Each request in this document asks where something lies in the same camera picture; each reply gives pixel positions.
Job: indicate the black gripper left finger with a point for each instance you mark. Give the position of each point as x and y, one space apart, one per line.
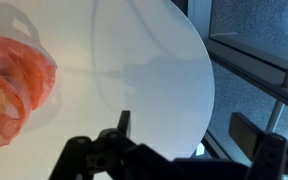
82 158

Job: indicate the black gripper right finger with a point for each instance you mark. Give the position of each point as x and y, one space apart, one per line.
267 151

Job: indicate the orange plastic bag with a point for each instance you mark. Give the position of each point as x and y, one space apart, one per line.
27 77

